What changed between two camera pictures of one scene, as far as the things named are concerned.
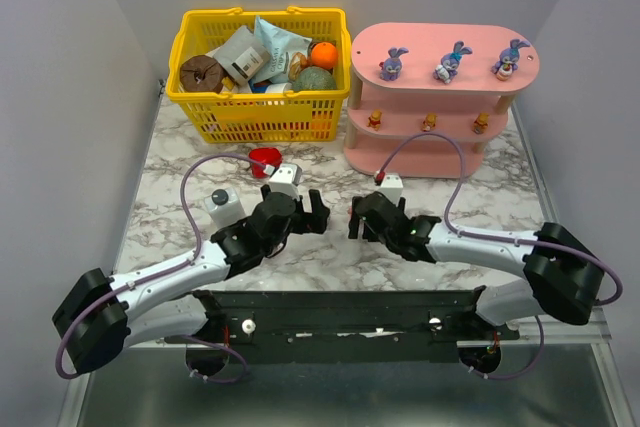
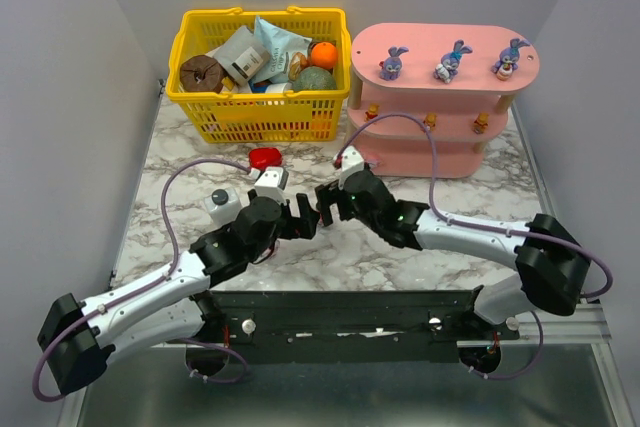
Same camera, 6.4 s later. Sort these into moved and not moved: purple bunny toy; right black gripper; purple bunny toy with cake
Moved: right black gripper
Not moved: purple bunny toy; purple bunny toy with cake
